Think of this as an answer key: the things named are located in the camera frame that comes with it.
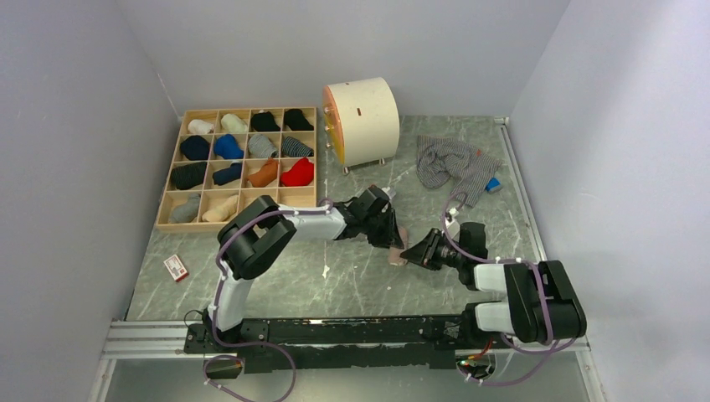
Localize pink beige underwear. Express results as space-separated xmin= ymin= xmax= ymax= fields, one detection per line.
xmin=388 ymin=226 xmax=409 ymax=266

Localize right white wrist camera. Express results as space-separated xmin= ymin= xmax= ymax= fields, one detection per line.
xmin=445 ymin=208 xmax=460 ymax=240

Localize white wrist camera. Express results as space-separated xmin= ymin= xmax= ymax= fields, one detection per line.
xmin=445 ymin=208 xmax=460 ymax=240
xmin=383 ymin=187 xmax=396 ymax=200

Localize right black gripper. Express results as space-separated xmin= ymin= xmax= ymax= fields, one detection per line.
xmin=400 ymin=228 xmax=466 ymax=271

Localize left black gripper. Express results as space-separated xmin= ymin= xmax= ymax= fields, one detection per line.
xmin=362 ymin=208 xmax=404 ymax=251

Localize white rolled sock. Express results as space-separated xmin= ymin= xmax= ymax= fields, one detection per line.
xmin=188 ymin=119 xmax=214 ymax=135

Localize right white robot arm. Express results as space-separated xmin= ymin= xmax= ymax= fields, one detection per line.
xmin=401 ymin=222 xmax=587 ymax=348

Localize dark navy rolled sock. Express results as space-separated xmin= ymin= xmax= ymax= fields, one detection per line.
xmin=212 ymin=162 xmax=243 ymax=186

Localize aluminium frame rail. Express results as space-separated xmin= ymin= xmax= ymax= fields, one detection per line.
xmin=90 ymin=321 xmax=607 ymax=401

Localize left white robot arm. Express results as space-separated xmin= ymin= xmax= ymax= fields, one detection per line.
xmin=204 ymin=186 xmax=407 ymax=352

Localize striped dark rolled sock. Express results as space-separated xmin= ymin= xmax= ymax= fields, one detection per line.
xmin=281 ymin=137 xmax=315 ymax=158

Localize black ribbed rolled sock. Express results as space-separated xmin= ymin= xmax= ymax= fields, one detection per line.
xmin=169 ymin=161 xmax=208 ymax=190

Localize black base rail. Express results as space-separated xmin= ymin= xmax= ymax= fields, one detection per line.
xmin=183 ymin=314 xmax=501 ymax=374

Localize blue rolled sock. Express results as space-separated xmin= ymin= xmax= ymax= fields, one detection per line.
xmin=214 ymin=134 xmax=244 ymax=160

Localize blue small object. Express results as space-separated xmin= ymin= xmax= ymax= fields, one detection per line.
xmin=485 ymin=178 xmax=502 ymax=193

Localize black rolled sock right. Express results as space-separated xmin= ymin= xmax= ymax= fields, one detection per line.
xmin=283 ymin=109 xmax=314 ymax=131

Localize cream rolled sock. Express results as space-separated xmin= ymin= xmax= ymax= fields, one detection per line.
xmin=220 ymin=113 xmax=249 ymax=134

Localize grey striped underwear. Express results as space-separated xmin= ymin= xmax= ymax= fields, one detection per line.
xmin=416 ymin=135 xmax=502 ymax=208

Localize cream cylindrical drum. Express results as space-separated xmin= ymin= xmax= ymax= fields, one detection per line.
xmin=322 ymin=77 xmax=400 ymax=175

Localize light grey rolled sock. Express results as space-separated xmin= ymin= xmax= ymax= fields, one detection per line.
xmin=168 ymin=193 xmax=201 ymax=224

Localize orange rolled sock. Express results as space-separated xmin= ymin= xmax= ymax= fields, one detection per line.
xmin=247 ymin=158 xmax=279 ymax=188

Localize red white small card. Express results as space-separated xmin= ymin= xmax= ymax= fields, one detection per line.
xmin=163 ymin=255 xmax=189 ymax=282

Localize red rolled sock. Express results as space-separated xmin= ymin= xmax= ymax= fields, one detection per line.
xmin=280 ymin=157 xmax=316 ymax=187

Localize wooden compartment tray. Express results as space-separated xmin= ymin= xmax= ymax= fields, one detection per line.
xmin=155 ymin=106 xmax=318 ymax=233

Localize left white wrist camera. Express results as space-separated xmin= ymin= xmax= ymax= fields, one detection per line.
xmin=383 ymin=187 xmax=396 ymax=200

